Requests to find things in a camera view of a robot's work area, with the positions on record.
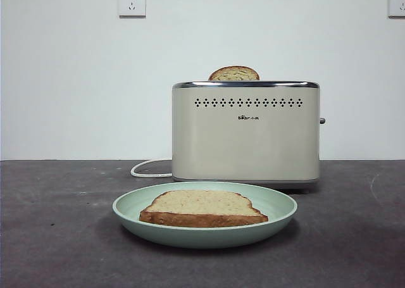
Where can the large brown bread slice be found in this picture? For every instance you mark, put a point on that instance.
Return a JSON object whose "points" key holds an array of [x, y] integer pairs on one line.
{"points": [[202, 210]]}

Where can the pale green round plate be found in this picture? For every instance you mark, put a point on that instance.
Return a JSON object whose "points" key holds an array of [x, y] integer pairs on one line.
{"points": [[278, 210]]}

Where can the cream two-slot toaster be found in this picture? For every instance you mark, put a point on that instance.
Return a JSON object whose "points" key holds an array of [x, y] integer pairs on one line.
{"points": [[246, 145]]}

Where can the small brown bread slice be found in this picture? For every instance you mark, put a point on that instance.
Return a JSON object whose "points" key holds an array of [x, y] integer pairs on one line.
{"points": [[234, 74]]}

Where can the grey toaster lever knob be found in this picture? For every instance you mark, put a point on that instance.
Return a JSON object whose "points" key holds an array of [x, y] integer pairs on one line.
{"points": [[322, 121]]}

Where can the white wall socket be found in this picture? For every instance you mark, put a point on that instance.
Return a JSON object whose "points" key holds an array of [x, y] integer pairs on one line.
{"points": [[397, 3], [132, 2]]}

